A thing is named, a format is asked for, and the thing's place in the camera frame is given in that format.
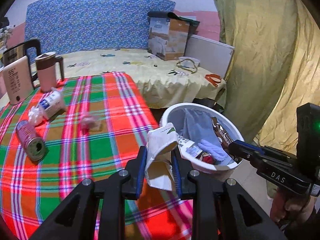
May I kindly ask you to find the white paper carton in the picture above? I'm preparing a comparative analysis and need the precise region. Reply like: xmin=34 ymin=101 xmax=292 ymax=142
xmin=145 ymin=122 xmax=178 ymax=191

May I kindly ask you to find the red drink can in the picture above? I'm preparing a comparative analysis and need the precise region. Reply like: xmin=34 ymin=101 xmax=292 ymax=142
xmin=16 ymin=120 xmax=46 ymax=161

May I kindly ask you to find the pink plastic wrapper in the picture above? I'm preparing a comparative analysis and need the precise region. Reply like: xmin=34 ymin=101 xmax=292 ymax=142
xmin=80 ymin=112 xmax=101 ymax=132

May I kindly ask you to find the white yogurt bottle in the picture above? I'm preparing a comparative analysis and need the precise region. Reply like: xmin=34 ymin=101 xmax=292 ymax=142
xmin=37 ymin=87 xmax=67 ymax=120

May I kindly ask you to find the white tissue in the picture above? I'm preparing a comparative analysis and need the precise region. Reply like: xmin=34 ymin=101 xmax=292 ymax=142
xmin=28 ymin=106 xmax=45 ymax=126

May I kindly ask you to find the white round trash bin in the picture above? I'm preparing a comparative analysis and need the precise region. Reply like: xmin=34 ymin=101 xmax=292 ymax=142
xmin=160 ymin=103 xmax=244 ymax=181

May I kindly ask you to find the person's right hand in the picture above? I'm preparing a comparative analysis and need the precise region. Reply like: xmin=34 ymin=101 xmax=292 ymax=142
xmin=270 ymin=187 xmax=317 ymax=226

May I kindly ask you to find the plaid colourful tablecloth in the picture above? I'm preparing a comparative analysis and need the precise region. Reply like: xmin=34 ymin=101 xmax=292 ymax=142
xmin=1 ymin=72 xmax=157 ymax=239

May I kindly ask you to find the white board panel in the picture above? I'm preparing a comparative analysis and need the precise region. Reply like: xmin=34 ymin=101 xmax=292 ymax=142
xmin=184 ymin=35 xmax=235 ymax=78

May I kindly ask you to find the olive green curtain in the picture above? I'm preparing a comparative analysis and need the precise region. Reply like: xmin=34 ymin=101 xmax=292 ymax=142
xmin=209 ymin=0 xmax=320 ymax=198

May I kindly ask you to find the bedding product box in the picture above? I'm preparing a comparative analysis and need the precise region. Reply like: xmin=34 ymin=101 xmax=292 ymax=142
xmin=148 ymin=17 xmax=190 ymax=61

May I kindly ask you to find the white electric kettle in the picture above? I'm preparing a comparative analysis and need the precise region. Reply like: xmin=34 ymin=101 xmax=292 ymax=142
xmin=3 ymin=38 xmax=41 ymax=105

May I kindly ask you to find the pink mug with brown lid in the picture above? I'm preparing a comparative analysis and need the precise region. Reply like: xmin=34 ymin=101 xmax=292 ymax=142
xmin=35 ymin=51 xmax=65 ymax=93

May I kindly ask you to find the black cloth on box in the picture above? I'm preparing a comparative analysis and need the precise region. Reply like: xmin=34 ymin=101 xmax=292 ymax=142
xmin=148 ymin=11 xmax=200 ymax=27

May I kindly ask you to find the blue dotted headboard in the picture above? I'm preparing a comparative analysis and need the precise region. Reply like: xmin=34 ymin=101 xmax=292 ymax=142
xmin=24 ymin=0 xmax=176 ymax=54

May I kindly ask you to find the olive strap on bed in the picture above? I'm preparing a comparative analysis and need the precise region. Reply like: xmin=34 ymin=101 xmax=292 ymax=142
xmin=176 ymin=57 xmax=200 ymax=74

